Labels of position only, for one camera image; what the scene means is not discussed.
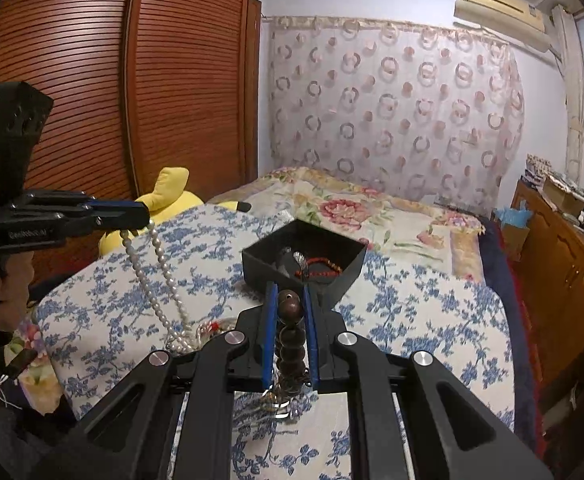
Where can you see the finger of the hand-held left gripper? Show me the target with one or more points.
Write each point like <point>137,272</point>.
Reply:
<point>117,221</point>
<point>117,205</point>

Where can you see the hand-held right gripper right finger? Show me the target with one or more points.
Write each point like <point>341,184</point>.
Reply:
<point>312,340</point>

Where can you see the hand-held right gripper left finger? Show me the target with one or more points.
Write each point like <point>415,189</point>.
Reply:
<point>271,340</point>

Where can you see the black jewelry box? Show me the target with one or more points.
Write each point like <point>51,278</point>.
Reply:
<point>267,272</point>

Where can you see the silver jewelry piece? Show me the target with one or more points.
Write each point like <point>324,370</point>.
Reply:
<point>279,405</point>

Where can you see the person's left hand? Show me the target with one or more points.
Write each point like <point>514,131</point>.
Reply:
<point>17,280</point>

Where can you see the yellow plush toy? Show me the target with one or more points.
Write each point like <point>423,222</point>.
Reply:
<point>172,185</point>

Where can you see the blue floral blanket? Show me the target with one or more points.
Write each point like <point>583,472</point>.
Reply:
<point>411,320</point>

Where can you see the brown louvred wooden wardrobe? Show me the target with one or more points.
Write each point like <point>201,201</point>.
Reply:
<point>122,60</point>

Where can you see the pink floral bedspread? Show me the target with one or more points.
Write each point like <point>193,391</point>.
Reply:
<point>396,215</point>

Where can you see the floral pillow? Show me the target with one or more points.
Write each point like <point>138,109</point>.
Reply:
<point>37,360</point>

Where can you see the dark blue bed sheet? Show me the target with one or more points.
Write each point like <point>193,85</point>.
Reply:
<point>509,310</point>

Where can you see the blue plastic bag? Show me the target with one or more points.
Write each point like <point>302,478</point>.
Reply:
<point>514,215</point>

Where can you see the wooden sideboard cabinet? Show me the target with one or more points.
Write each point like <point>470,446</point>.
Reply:
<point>561,280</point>

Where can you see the stack of patterned boxes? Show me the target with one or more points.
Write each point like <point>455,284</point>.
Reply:
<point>536,167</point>

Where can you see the cardboard box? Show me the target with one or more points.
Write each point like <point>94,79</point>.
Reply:
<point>561,197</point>

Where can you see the beige drape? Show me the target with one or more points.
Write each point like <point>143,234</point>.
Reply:
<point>571,100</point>

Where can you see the white air conditioner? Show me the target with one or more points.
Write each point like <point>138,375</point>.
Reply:
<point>501,10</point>

